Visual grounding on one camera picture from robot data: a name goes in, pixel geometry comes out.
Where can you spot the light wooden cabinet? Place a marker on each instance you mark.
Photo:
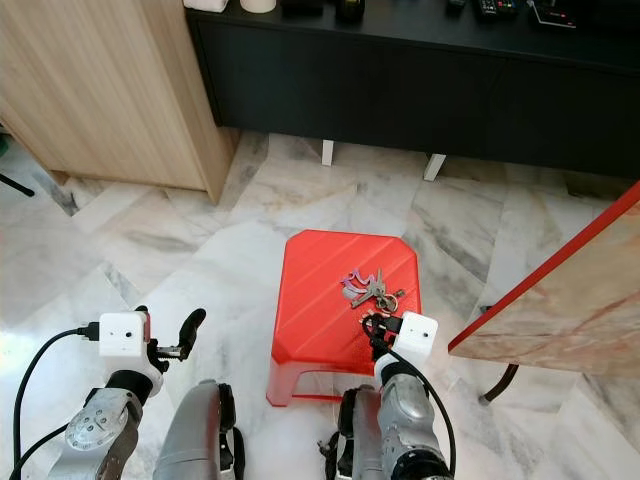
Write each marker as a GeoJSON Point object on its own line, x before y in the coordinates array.
{"type": "Point", "coordinates": [100, 90]}

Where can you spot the black device with red mark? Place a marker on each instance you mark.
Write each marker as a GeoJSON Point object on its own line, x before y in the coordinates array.
{"type": "Point", "coordinates": [553, 12]}

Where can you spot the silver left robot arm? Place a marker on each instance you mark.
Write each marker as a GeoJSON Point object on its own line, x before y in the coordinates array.
{"type": "Point", "coordinates": [100, 435]}

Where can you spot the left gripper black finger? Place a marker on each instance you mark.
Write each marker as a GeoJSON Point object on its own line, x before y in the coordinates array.
{"type": "Point", "coordinates": [194, 325]}
{"type": "Point", "coordinates": [142, 309]}

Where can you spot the black remote control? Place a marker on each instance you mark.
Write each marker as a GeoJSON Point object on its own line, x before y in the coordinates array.
{"type": "Point", "coordinates": [495, 8]}

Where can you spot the black low sideboard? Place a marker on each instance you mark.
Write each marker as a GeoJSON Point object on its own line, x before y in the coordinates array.
{"type": "Point", "coordinates": [410, 95]}

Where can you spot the marble pattern board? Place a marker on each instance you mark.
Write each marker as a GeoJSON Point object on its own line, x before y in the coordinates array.
{"type": "Point", "coordinates": [570, 310]}

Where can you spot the silver right robot leg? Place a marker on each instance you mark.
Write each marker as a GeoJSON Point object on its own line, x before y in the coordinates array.
{"type": "Point", "coordinates": [363, 440]}

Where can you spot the silver left robot leg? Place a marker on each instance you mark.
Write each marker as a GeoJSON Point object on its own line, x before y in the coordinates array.
{"type": "Point", "coordinates": [195, 440]}

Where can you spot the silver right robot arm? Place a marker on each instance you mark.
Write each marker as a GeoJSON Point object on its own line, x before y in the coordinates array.
{"type": "Point", "coordinates": [405, 420]}

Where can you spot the white tape roll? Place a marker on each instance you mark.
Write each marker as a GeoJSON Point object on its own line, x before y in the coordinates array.
{"type": "Point", "coordinates": [258, 6]}

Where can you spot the white sideboard leg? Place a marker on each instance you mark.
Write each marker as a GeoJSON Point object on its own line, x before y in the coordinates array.
{"type": "Point", "coordinates": [326, 152]}
{"type": "Point", "coordinates": [434, 167]}

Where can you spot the silver robot leg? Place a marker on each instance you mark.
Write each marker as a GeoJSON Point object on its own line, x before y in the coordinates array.
{"type": "Point", "coordinates": [195, 440]}
{"type": "Point", "coordinates": [363, 440]}

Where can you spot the black tape dispenser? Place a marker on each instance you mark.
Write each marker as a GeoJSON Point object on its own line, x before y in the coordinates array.
{"type": "Point", "coordinates": [350, 10]}

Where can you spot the red plastic stool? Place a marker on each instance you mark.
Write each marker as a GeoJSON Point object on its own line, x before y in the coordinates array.
{"type": "Point", "coordinates": [320, 320]}

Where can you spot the black board stand leg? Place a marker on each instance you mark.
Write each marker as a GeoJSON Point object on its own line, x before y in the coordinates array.
{"type": "Point", "coordinates": [502, 383]}

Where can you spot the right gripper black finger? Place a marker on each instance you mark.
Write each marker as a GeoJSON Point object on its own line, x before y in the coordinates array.
{"type": "Point", "coordinates": [370, 334]}
{"type": "Point", "coordinates": [385, 322]}

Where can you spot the black box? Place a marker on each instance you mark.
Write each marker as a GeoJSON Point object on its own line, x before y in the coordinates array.
{"type": "Point", "coordinates": [302, 8]}

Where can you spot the key bunch with purple tag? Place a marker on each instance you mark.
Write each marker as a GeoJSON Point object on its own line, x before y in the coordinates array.
{"type": "Point", "coordinates": [375, 290]}

